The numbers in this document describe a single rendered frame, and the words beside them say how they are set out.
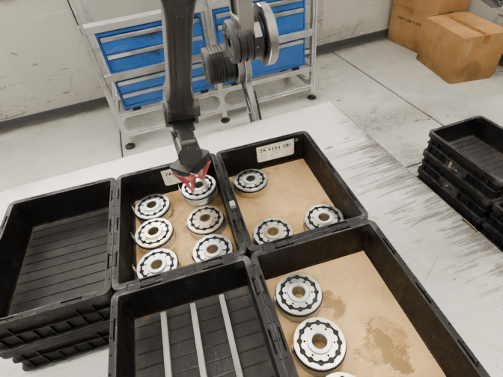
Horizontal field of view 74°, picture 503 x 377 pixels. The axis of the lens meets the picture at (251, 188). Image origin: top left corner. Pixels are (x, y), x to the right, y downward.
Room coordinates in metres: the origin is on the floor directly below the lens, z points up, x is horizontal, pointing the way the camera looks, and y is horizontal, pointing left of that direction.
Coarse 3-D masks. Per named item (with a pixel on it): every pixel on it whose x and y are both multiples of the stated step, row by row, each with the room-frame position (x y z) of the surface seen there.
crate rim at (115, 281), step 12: (156, 168) 0.80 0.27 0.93; (216, 168) 0.77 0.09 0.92; (120, 180) 0.76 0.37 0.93; (120, 192) 0.71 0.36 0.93; (120, 204) 0.66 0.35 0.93; (228, 204) 0.61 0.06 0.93; (120, 216) 0.62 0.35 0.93; (120, 228) 0.58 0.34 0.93; (120, 240) 0.54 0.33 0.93; (240, 240) 0.48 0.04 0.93; (120, 252) 0.50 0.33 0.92; (240, 252) 0.45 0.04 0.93; (192, 264) 0.44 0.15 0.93; (204, 264) 0.43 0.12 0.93; (156, 276) 0.42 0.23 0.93; (120, 288) 0.40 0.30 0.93
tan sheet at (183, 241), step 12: (180, 204) 0.73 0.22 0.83; (216, 204) 0.71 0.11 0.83; (180, 216) 0.68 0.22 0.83; (180, 228) 0.64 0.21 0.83; (228, 228) 0.61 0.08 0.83; (180, 240) 0.59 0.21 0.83; (192, 240) 0.59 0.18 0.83; (180, 252) 0.55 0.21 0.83; (192, 252) 0.55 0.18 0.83; (180, 264) 0.51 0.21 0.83
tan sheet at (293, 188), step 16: (304, 160) 0.86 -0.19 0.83; (272, 176) 0.81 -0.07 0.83; (288, 176) 0.80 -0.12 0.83; (304, 176) 0.79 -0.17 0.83; (272, 192) 0.73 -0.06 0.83; (288, 192) 0.72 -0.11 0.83; (304, 192) 0.71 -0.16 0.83; (320, 192) 0.70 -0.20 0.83; (240, 208) 0.68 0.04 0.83; (256, 208) 0.67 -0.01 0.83; (272, 208) 0.67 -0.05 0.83; (288, 208) 0.66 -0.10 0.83; (304, 208) 0.65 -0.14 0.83; (256, 224) 0.61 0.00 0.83
